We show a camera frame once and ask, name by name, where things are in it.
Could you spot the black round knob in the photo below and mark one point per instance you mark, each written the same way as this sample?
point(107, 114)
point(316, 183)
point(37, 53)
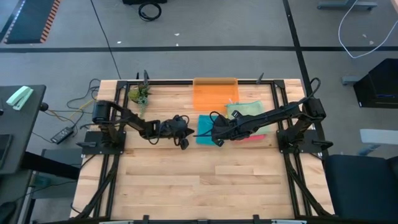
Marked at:
point(43, 107)

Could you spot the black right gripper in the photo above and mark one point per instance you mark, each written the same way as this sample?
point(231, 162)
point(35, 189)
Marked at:
point(227, 130)

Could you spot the mint green stapler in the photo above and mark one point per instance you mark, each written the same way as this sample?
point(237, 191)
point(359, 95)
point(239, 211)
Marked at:
point(19, 97)

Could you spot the small potted succulent plant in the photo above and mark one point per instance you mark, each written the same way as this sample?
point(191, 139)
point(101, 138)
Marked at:
point(140, 93)

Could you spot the teal microfiber towel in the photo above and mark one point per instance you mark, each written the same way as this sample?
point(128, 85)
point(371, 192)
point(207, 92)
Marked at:
point(203, 127)

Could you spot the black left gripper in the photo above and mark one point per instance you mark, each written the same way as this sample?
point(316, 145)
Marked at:
point(174, 129)

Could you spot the black cabinet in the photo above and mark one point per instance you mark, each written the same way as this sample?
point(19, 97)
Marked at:
point(379, 84)

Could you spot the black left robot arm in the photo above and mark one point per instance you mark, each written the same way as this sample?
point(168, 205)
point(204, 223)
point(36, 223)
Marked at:
point(133, 123)

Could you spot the black remote control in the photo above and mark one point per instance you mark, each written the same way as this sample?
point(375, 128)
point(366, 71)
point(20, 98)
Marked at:
point(62, 135)

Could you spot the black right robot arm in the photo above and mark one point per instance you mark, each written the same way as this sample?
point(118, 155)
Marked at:
point(280, 116)

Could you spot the dark blue chair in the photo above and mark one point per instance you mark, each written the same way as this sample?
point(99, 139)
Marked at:
point(360, 186)

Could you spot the pink microfiber towel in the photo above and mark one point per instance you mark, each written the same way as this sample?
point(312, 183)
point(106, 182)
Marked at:
point(258, 137)

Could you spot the light grey desk part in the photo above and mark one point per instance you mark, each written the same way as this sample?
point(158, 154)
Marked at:
point(379, 137)

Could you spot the black side desk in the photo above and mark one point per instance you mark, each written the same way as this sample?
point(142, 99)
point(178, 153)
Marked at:
point(18, 140)

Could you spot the black aluminium rig frame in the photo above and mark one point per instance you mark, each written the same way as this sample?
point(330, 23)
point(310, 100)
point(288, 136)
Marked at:
point(168, 82)

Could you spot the black mat with orange stripes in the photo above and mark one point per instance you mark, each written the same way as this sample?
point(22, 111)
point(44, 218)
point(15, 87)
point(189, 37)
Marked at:
point(31, 21)

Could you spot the translucent orange plastic bin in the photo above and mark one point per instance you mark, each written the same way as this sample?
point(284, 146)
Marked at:
point(214, 95)

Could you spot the grey desk foot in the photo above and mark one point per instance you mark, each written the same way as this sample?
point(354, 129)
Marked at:
point(342, 5)

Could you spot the light green microfiber towel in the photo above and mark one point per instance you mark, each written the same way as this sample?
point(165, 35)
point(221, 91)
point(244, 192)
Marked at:
point(248, 109)

